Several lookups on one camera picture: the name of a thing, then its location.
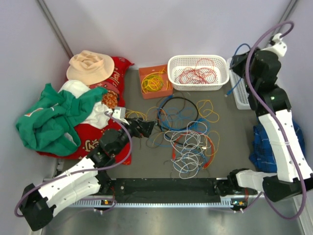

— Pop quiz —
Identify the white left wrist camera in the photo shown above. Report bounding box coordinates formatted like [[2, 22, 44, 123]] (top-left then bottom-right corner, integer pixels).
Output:
[[105, 106, 126, 120]]

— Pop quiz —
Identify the yellow cable coil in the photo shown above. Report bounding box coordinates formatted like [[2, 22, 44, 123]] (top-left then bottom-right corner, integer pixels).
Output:
[[142, 68, 172, 94]]

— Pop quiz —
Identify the white garment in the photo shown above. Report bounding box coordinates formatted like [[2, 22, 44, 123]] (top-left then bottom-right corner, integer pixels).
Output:
[[59, 80, 109, 129]]

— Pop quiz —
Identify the beige bucket hat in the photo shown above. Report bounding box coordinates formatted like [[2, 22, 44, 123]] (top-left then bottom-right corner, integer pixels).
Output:
[[66, 50, 115, 86]]

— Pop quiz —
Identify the red patterned cloth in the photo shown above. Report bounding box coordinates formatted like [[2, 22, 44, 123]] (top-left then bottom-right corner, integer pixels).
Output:
[[36, 56, 135, 166]]

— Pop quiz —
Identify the black thick cable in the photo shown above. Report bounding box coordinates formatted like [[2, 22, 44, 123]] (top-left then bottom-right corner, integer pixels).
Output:
[[156, 96, 199, 147]]

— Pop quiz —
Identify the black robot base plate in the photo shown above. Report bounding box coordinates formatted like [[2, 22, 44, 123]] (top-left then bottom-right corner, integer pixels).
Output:
[[97, 178, 257, 204]]

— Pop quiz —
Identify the green garment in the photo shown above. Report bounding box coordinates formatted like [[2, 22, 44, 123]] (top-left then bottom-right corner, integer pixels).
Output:
[[16, 84, 107, 157]]

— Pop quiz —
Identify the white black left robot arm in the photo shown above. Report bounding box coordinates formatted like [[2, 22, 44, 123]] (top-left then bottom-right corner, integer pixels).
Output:
[[15, 118, 155, 231]]

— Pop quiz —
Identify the red thin cable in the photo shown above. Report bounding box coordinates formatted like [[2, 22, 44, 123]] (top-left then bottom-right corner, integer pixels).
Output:
[[179, 57, 218, 84]]

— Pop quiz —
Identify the white basket with red cable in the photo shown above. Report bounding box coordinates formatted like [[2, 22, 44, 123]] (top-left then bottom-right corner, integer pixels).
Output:
[[167, 55, 229, 91]]

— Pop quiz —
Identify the orange red cable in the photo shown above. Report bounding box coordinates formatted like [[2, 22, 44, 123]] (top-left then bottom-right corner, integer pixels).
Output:
[[172, 133, 216, 168]]

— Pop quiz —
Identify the orange cardboard box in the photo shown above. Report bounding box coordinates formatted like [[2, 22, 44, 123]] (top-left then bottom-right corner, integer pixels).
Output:
[[139, 64, 173, 99]]

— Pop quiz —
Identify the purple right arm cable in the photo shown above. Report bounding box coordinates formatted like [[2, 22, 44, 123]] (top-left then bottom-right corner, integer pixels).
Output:
[[241, 21, 308, 220]]

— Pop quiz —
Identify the white empty perforated basket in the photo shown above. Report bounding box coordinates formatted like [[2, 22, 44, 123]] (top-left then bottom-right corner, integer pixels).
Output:
[[229, 70, 250, 110]]

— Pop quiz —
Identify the blue plaid cloth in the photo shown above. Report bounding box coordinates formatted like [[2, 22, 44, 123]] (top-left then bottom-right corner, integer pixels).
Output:
[[248, 119, 306, 172]]

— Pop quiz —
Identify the light blue thin cable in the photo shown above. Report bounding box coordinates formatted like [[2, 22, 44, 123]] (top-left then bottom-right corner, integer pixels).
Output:
[[172, 146, 208, 174]]

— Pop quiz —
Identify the slotted cable duct rail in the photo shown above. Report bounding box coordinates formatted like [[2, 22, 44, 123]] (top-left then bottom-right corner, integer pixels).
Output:
[[70, 197, 247, 208]]

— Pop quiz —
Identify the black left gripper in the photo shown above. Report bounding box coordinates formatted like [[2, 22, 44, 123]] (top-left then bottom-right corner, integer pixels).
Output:
[[113, 117, 156, 155]]

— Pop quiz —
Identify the white thin cable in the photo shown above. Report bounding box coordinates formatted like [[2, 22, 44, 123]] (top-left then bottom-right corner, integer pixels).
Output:
[[162, 123, 211, 179]]

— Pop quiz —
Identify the blue network cable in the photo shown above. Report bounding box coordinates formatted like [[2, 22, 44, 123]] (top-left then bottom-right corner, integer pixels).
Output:
[[225, 43, 251, 96], [146, 96, 211, 147]]

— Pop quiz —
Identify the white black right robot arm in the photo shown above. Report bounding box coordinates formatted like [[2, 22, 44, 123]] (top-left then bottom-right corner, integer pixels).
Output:
[[228, 49, 313, 202]]

